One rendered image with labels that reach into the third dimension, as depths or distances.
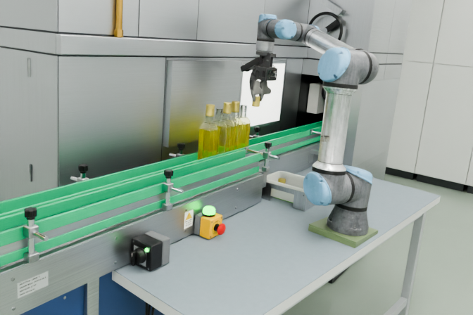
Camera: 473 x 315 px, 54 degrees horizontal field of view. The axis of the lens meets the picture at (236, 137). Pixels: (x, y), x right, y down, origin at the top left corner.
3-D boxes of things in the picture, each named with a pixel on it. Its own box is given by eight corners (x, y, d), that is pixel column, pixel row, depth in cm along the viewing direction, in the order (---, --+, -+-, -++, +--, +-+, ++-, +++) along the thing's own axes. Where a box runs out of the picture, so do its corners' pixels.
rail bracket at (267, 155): (246, 164, 202) (248, 136, 199) (279, 174, 193) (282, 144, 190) (242, 166, 199) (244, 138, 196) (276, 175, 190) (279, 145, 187)
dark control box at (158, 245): (150, 254, 143) (151, 229, 141) (169, 264, 139) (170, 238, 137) (130, 264, 136) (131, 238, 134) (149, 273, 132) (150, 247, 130)
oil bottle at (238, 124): (229, 163, 204) (232, 115, 199) (239, 166, 201) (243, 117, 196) (221, 165, 199) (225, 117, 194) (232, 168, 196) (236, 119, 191)
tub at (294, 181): (278, 187, 216) (280, 169, 214) (322, 200, 204) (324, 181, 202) (258, 196, 202) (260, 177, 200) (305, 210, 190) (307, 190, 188)
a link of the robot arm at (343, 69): (352, 208, 161) (374, 50, 153) (320, 211, 153) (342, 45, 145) (329, 198, 171) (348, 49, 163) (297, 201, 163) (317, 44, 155)
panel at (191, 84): (276, 121, 257) (282, 60, 249) (280, 122, 255) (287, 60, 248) (162, 145, 184) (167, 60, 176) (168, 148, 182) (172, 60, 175)
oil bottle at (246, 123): (237, 161, 208) (241, 114, 203) (247, 164, 205) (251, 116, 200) (229, 163, 204) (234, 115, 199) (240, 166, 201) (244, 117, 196)
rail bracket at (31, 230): (36, 256, 111) (35, 204, 108) (54, 267, 107) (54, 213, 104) (20, 263, 108) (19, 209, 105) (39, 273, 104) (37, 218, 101)
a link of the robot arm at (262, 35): (266, 13, 185) (255, 13, 192) (264, 41, 188) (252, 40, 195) (282, 15, 190) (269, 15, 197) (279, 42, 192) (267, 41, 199)
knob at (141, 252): (134, 259, 135) (126, 264, 132) (135, 245, 134) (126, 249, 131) (146, 264, 132) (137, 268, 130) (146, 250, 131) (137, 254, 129)
